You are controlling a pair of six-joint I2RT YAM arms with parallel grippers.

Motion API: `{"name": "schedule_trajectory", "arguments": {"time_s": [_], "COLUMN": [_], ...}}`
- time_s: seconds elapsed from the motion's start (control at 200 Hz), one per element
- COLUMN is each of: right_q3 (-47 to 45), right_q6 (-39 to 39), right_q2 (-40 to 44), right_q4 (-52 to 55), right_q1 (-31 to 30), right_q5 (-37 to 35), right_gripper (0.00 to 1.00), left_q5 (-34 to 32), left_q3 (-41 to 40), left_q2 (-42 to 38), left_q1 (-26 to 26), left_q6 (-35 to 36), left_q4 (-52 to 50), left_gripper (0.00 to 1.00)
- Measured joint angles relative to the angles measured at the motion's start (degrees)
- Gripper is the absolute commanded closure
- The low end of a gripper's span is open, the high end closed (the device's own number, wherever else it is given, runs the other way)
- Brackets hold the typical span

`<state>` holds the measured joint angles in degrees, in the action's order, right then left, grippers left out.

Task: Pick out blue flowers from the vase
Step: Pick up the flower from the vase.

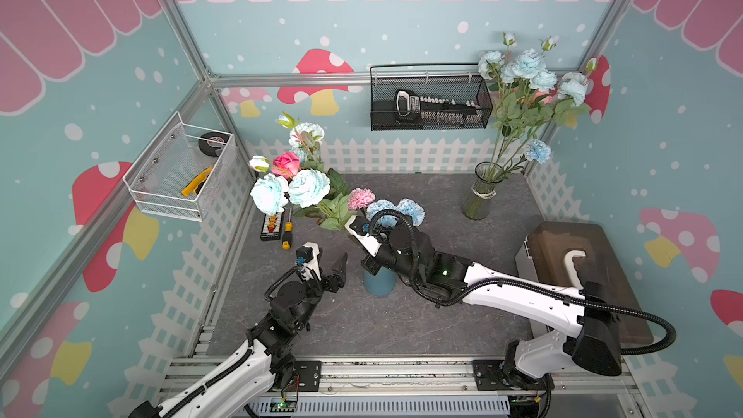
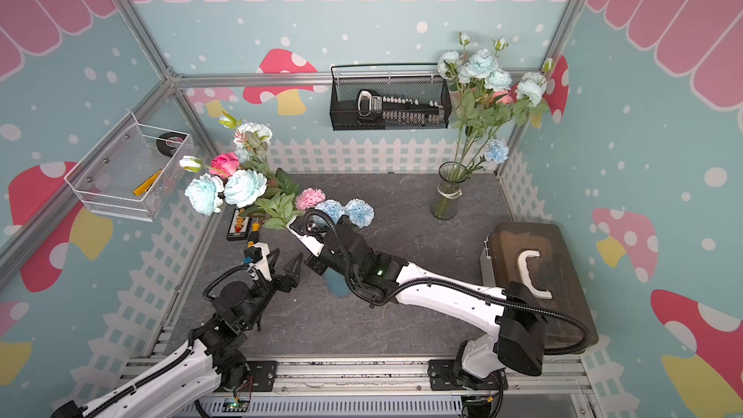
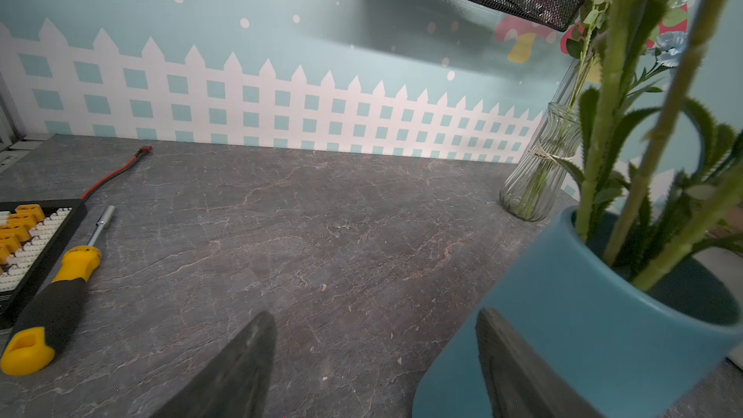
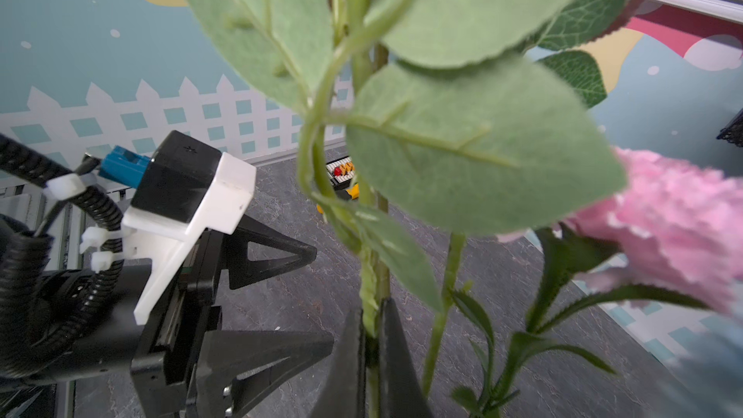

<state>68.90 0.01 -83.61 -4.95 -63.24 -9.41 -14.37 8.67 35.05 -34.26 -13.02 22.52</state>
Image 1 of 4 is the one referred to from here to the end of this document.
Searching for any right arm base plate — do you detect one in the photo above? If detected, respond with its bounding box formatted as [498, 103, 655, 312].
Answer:
[472, 359, 553, 393]

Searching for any black wire mesh basket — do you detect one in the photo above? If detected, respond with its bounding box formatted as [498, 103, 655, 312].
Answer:
[369, 63, 493, 131]

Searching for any white blue rose stem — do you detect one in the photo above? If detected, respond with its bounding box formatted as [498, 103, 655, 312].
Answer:
[277, 112, 325, 171]

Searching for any teal ceramic vase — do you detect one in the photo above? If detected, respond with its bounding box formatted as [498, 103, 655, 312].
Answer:
[362, 262, 397, 297]

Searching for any black tape roll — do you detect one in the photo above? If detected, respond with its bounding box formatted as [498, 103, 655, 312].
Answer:
[197, 132, 229, 158]

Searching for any clear glass vase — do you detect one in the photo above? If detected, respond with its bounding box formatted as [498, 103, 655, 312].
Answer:
[462, 162, 504, 221]

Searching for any pink rose stem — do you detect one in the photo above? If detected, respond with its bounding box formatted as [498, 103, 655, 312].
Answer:
[271, 152, 301, 181]

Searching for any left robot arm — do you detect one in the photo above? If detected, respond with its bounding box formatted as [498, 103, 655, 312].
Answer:
[130, 242, 348, 417]

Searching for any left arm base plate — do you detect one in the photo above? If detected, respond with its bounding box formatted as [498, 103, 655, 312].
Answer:
[274, 361, 322, 392]

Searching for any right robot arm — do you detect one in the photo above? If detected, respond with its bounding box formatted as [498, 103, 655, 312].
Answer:
[344, 209, 677, 387]

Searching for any white wire mesh basket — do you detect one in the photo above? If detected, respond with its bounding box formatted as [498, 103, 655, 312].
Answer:
[123, 113, 237, 222]

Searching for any light blue rose bouquet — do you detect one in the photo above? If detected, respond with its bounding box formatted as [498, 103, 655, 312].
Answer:
[478, 32, 599, 182]

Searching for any light blue rose stem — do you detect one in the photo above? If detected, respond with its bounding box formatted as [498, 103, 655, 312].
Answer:
[251, 168, 355, 230]

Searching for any socket bit set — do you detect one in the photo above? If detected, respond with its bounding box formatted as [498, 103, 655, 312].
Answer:
[393, 90, 483, 128]

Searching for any yellow black screwdriver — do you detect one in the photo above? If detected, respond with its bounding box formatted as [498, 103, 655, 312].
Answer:
[282, 208, 293, 251]

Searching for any pink carnation stem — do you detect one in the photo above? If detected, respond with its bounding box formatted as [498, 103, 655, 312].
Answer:
[348, 188, 377, 211]

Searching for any blue carnation stem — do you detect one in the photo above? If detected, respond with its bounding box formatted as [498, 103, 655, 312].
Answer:
[365, 199, 400, 230]
[397, 199, 426, 226]

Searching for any yellow utility knife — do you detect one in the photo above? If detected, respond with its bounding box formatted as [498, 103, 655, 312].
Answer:
[181, 166, 213, 197]

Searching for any green circuit board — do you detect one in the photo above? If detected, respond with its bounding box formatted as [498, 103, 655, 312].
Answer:
[269, 398, 298, 413]

